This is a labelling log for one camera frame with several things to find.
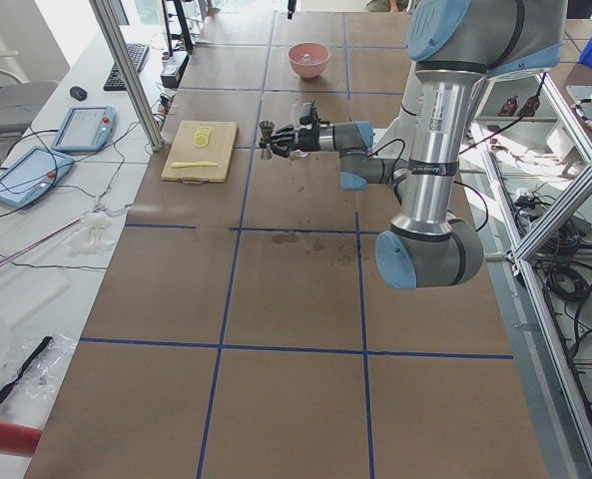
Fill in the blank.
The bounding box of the pink metal rod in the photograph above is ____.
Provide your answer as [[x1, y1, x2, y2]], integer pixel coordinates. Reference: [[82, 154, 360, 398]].
[[0, 215, 85, 268]]

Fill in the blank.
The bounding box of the clear wine glass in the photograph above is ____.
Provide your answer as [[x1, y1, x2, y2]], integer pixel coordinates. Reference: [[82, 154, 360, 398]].
[[290, 103, 309, 159]]

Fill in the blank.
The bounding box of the clear ice cubes pile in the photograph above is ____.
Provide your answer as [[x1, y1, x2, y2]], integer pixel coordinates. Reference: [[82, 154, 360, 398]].
[[296, 52, 320, 66]]

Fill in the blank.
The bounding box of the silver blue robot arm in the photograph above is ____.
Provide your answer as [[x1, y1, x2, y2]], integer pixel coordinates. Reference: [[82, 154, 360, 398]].
[[260, 1, 567, 289]]

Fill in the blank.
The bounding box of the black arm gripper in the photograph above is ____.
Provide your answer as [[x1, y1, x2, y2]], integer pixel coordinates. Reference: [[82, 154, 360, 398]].
[[287, 0, 296, 20]]

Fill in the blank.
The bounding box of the white crumpled cloth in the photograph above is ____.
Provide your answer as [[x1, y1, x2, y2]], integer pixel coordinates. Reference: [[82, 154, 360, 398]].
[[66, 213, 116, 255]]

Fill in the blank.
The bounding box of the yellow plastic knife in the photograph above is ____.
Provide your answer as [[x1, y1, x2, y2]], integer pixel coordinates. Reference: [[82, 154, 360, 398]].
[[171, 161, 219, 169]]

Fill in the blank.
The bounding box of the black keyboard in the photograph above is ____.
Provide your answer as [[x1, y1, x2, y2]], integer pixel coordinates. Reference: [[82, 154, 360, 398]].
[[102, 43, 151, 92]]

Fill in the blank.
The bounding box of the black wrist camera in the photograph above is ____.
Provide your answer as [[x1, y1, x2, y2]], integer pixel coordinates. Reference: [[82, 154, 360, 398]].
[[298, 101, 320, 126]]

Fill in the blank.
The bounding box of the pink plastic bowl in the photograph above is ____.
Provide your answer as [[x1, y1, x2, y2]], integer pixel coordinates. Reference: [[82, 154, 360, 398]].
[[288, 42, 331, 79]]

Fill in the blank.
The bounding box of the blue teach pendant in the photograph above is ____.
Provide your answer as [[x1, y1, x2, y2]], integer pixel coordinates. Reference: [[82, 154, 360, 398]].
[[0, 147, 74, 209], [52, 106, 116, 155]]

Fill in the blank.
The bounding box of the clear plastic bag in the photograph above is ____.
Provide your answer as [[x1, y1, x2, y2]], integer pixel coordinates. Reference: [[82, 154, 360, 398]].
[[0, 325, 77, 402]]

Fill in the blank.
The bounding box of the black strap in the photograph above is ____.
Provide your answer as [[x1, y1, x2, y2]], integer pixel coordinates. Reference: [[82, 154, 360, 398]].
[[0, 335, 54, 415]]

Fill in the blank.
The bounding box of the steel double jigger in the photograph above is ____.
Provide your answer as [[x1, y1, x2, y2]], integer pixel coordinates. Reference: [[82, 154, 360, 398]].
[[259, 120, 275, 161]]

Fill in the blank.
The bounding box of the black computer mouse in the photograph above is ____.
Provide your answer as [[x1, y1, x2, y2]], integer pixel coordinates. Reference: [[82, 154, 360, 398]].
[[69, 86, 88, 101]]

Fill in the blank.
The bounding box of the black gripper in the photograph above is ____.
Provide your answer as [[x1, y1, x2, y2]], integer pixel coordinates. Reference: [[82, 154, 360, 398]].
[[271, 124, 335, 157]]

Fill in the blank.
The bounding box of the blue teach pendant far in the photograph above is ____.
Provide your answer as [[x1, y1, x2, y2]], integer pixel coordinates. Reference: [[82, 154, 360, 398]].
[[52, 106, 116, 155]]

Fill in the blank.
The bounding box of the black floor cable bundle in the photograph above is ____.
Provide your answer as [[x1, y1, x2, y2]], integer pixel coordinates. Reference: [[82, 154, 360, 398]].
[[512, 184, 592, 350]]

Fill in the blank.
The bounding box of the aluminium frame post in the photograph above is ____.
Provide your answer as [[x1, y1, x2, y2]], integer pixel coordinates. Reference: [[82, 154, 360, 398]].
[[89, 0, 164, 152]]

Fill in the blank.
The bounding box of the black box device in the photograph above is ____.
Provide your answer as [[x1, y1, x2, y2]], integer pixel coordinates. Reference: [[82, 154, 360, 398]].
[[160, 51, 190, 89]]

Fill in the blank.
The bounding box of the bamboo cutting board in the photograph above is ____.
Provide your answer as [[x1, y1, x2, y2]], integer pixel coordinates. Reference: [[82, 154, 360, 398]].
[[161, 121, 238, 183]]

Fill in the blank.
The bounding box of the red cylinder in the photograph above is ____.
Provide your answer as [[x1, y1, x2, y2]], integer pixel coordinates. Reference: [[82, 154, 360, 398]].
[[0, 421, 42, 457]]

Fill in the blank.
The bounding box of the blue teach pendant near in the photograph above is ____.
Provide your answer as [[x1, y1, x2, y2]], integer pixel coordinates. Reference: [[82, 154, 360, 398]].
[[0, 147, 74, 209]]

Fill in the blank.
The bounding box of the aluminium side frame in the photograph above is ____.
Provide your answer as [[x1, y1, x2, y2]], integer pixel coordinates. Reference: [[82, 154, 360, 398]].
[[461, 63, 592, 478]]

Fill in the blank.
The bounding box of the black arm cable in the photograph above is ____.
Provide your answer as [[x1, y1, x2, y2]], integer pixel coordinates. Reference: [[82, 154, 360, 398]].
[[369, 138, 409, 174]]

